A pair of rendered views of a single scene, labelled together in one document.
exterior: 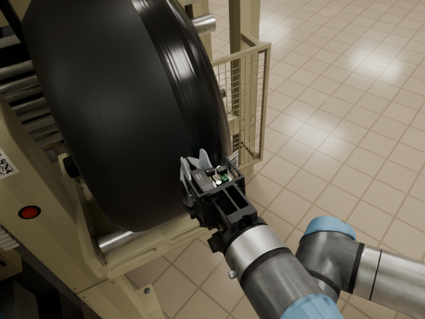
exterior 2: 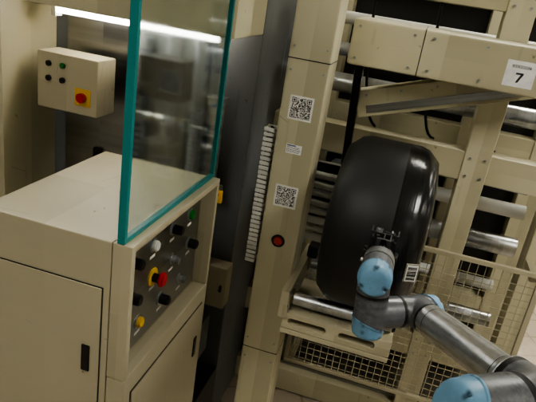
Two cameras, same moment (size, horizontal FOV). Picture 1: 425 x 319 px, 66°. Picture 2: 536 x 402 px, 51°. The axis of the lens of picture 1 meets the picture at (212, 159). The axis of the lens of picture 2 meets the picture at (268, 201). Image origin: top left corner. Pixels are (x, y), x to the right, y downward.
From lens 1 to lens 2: 1.13 m
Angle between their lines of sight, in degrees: 39
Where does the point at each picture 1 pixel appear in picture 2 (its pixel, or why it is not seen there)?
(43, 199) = (290, 238)
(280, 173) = not seen: outside the picture
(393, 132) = not seen: outside the picture
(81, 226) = (293, 277)
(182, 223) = not seen: hidden behind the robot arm
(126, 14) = (402, 158)
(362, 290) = (419, 317)
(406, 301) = (434, 325)
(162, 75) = (399, 190)
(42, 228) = (273, 259)
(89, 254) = (287, 289)
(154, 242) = (327, 324)
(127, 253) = (305, 316)
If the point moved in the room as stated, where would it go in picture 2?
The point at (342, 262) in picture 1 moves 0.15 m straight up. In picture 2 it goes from (419, 303) to (436, 245)
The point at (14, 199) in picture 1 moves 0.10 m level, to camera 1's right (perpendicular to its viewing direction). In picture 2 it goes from (279, 225) to (303, 236)
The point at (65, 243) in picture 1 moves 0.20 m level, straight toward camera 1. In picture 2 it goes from (274, 285) to (279, 318)
